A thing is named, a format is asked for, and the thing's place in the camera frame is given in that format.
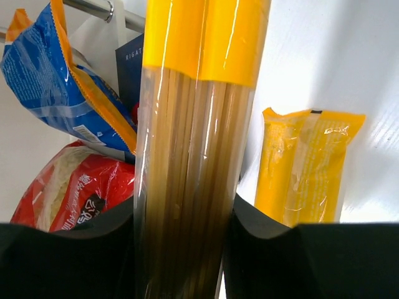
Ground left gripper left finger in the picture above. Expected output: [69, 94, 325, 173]
[1, 199, 135, 298]

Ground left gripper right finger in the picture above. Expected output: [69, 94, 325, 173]
[223, 197, 398, 298]

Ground yellow spaghetti pack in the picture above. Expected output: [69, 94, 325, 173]
[254, 108, 366, 227]
[134, 1, 271, 298]

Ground blue orange pasta bag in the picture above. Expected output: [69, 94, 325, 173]
[1, 1, 137, 154]

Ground white shelf with metal legs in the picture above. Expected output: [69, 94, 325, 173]
[0, 0, 147, 63]

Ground blue Barilla rigatoni box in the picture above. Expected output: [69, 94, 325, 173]
[115, 34, 144, 131]

